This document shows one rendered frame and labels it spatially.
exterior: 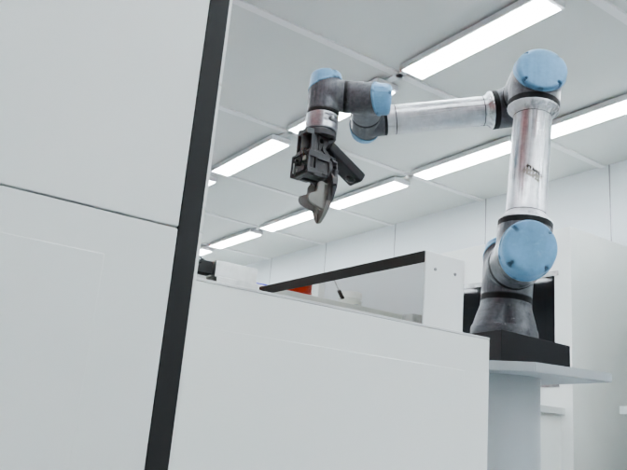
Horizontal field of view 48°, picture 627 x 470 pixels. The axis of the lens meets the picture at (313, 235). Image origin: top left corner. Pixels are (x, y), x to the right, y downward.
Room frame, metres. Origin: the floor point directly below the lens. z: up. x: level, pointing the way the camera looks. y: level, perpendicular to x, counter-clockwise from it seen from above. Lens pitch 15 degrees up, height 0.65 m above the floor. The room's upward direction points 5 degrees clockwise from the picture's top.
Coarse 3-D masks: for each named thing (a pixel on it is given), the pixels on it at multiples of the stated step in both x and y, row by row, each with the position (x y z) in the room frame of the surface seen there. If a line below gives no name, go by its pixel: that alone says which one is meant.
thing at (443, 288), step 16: (432, 256) 1.17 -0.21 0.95; (448, 256) 1.19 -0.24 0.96; (432, 272) 1.17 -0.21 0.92; (448, 272) 1.19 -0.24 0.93; (432, 288) 1.17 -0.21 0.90; (448, 288) 1.19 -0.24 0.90; (432, 304) 1.17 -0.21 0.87; (448, 304) 1.19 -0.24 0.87; (432, 320) 1.17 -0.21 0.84; (448, 320) 1.19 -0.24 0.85
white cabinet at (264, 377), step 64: (192, 320) 0.87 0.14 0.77; (256, 320) 0.92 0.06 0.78; (320, 320) 0.97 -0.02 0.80; (384, 320) 1.04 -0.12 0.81; (192, 384) 0.87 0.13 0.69; (256, 384) 0.92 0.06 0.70; (320, 384) 0.98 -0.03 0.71; (384, 384) 1.04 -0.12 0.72; (448, 384) 1.11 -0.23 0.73; (192, 448) 0.88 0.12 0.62; (256, 448) 0.92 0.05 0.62; (320, 448) 0.98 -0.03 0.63; (384, 448) 1.04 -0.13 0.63; (448, 448) 1.11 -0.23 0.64
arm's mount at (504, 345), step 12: (492, 336) 1.51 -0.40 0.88; (504, 336) 1.49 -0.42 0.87; (516, 336) 1.50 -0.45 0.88; (528, 336) 1.51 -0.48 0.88; (492, 348) 1.51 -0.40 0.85; (504, 348) 1.49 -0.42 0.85; (516, 348) 1.50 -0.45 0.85; (528, 348) 1.51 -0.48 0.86; (540, 348) 1.53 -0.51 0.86; (552, 348) 1.54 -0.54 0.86; (564, 348) 1.55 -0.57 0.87; (504, 360) 1.49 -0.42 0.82; (516, 360) 1.50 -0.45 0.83; (528, 360) 1.51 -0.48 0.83; (540, 360) 1.53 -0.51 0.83; (552, 360) 1.54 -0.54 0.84; (564, 360) 1.55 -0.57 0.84
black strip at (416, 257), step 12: (420, 252) 1.17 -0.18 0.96; (372, 264) 1.28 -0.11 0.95; (384, 264) 1.25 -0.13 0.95; (396, 264) 1.22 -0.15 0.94; (408, 264) 1.20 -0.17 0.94; (312, 276) 1.44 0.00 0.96; (324, 276) 1.40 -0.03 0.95; (336, 276) 1.37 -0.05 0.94; (348, 276) 1.34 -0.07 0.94; (264, 288) 1.60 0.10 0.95; (276, 288) 1.55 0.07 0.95; (288, 288) 1.51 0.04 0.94
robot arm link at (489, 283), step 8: (488, 248) 1.59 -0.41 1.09; (488, 256) 1.57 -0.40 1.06; (488, 264) 1.55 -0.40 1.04; (488, 272) 1.56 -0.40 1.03; (488, 280) 1.58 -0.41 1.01; (496, 280) 1.54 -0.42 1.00; (488, 288) 1.58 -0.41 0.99; (496, 288) 1.56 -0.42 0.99; (504, 288) 1.55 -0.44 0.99; (512, 288) 1.54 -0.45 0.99; (520, 288) 1.53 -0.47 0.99; (528, 288) 1.56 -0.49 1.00; (528, 296) 1.56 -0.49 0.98
